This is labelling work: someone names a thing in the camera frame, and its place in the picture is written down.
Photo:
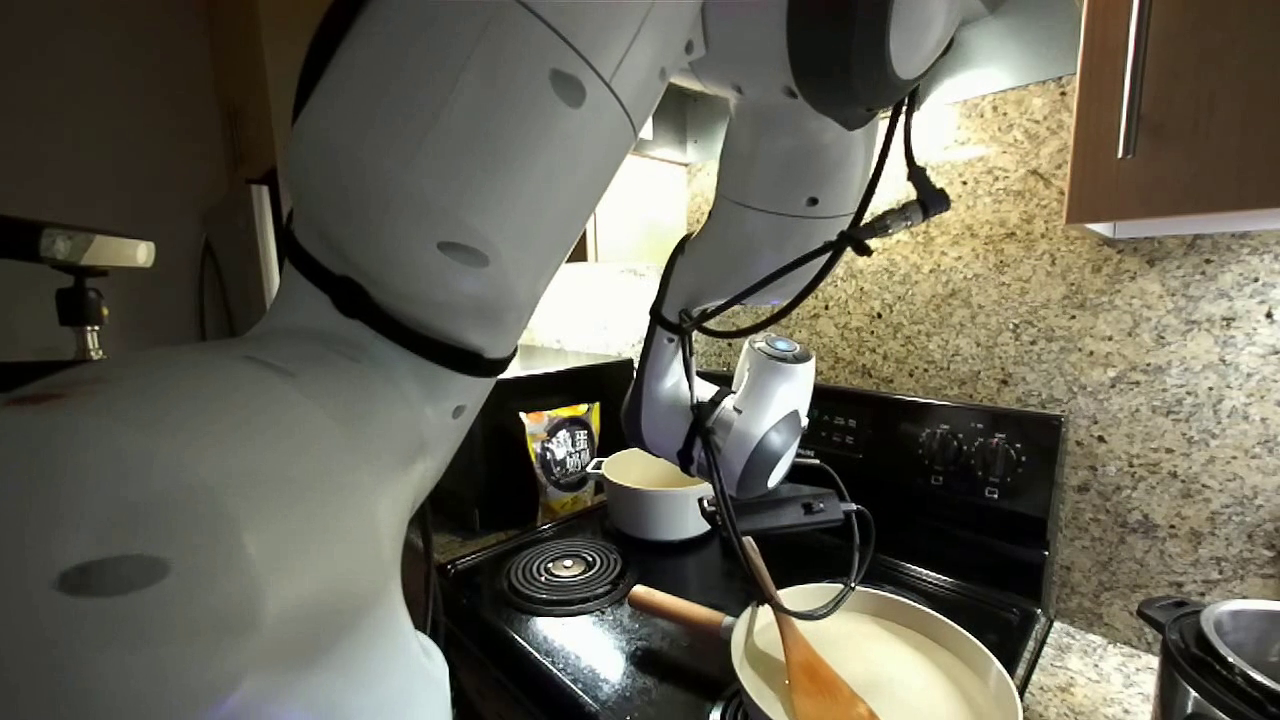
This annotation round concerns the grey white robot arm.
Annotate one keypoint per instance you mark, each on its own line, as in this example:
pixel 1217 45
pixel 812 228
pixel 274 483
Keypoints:
pixel 333 401

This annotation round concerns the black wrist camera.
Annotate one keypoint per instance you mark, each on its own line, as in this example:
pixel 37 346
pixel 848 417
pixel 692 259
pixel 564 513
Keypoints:
pixel 812 509

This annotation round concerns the dark brown wall cabinet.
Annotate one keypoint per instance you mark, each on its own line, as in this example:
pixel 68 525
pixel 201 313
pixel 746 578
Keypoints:
pixel 1200 107

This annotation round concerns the black electric stove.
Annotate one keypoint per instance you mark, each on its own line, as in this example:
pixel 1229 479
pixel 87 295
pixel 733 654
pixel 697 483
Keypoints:
pixel 961 465

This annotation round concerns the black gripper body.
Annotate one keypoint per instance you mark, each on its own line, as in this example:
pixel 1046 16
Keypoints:
pixel 738 507

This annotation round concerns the black pot at right edge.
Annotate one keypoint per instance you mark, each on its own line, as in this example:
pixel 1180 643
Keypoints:
pixel 1184 681

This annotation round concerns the grey stereo camera bar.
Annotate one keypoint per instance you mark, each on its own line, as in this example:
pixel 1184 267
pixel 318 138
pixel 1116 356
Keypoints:
pixel 93 245

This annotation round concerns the yellow black snack bag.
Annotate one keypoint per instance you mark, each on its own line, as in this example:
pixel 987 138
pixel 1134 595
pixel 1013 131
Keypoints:
pixel 561 461

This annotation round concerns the steel range hood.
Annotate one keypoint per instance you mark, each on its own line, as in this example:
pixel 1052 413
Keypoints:
pixel 1026 43

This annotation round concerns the light-edged wooden wall cabinet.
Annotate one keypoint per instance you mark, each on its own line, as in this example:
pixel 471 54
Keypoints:
pixel 286 54

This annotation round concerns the wooden cooking spoon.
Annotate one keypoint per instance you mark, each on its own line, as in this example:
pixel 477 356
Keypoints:
pixel 812 681

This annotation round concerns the black coil burner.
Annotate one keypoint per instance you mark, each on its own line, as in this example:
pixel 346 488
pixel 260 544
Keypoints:
pixel 564 570

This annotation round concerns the black camera stand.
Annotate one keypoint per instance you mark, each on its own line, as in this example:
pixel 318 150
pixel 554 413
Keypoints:
pixel 81 313

